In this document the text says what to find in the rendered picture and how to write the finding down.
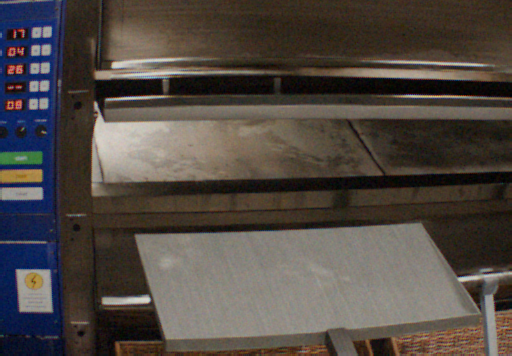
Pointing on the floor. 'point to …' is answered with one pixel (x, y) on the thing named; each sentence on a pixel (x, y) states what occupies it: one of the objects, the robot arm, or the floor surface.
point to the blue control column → (37, 257)
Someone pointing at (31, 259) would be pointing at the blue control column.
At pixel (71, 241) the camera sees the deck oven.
